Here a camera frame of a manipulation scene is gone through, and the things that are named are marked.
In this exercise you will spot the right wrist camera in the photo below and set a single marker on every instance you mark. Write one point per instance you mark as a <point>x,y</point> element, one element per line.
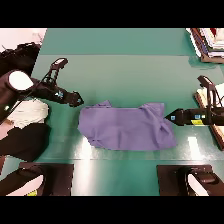
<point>208,88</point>

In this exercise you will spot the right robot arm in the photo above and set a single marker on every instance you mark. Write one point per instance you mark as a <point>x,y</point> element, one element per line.
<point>203,117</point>

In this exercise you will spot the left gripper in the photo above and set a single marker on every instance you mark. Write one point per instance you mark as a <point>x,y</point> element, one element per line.
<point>73,98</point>

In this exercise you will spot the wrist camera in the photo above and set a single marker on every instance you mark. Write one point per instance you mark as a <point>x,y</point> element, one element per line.
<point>208,88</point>
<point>53,69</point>

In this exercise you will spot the white folded garment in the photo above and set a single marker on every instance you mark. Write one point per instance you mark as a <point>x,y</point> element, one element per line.
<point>218,91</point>

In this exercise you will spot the stack of folded clothes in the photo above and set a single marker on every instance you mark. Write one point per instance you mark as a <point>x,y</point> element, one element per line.
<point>211,43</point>

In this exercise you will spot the purple shirt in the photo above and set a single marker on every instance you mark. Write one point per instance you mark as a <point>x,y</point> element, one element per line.
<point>126,128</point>

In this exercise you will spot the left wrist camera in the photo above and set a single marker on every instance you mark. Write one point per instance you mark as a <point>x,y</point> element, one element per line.
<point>53,69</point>

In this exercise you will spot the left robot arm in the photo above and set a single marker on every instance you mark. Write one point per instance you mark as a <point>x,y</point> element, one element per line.
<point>16,90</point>

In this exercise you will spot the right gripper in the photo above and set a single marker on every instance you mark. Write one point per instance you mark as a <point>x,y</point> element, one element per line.
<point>177,117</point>

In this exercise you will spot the black garment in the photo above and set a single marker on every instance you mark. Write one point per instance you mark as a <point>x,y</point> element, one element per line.
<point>20,56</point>
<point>25,141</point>

